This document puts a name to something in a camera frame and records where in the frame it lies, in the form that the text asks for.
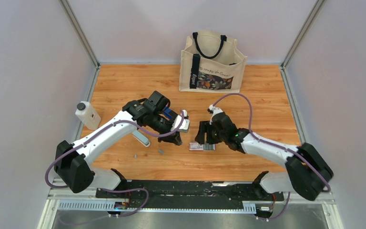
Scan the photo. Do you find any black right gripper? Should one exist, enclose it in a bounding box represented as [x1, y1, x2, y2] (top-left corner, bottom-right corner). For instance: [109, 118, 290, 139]
[194, 121, 227, 145]

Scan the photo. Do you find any red white staple box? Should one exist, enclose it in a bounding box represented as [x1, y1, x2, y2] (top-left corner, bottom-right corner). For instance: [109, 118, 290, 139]
[189, 142, 204, 151]

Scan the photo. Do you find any blue black stapler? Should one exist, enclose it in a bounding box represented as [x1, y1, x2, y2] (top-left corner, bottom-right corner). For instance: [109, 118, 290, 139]
[163, 107, 178, 121]

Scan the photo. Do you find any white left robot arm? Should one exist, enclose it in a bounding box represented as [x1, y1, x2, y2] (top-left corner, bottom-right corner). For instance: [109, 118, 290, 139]
[48, 91, 190, 198]

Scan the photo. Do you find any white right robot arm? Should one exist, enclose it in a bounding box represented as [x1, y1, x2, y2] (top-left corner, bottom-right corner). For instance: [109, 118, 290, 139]
[194, 112, 334, 201]

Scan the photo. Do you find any light blue white tube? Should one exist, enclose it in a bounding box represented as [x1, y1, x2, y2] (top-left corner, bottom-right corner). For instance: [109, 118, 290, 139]
[132, 130, 151, 147]

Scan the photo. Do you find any beige canvas tote bag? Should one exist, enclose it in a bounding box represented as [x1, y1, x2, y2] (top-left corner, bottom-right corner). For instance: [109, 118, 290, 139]
[179, 31, 247, 93]

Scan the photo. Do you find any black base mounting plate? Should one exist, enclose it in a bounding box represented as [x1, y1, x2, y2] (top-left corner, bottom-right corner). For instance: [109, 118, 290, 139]
[95, 180, 284, 210]

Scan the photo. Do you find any white bottle black cap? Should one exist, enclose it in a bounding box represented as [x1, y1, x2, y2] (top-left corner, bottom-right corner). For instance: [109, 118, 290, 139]
[75, 101, 101, 130]

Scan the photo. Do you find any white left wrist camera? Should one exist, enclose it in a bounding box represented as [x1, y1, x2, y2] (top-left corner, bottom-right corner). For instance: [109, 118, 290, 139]
[171, 110, 190, 133]

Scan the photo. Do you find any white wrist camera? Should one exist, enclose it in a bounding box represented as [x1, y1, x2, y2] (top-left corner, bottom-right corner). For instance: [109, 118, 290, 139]
[171, 110, 190, 133]
[207, 104, 224, 116]

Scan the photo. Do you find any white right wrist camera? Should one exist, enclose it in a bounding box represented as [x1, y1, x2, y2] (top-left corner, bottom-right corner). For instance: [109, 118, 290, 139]
[207, 104, 224, 116]

